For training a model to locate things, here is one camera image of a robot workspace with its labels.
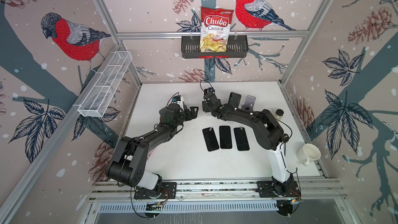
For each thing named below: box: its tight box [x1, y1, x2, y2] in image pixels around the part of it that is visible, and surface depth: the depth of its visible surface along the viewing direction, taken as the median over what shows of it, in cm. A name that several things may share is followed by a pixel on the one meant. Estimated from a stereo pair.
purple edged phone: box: [202, 126, 220, 152], surface depth 94 cm
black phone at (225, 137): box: [219, 125, 233, 150], surface depth 94 cm
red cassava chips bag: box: [200, 6, 234, 53], surface depth 86 cm
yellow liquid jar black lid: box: [273, 108, 284, 121], surface depth 94 cm
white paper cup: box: [296, 143, 322, 167], surface depth 80 cm
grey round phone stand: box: [241, 94, 257, 112], surface depth 101 cm
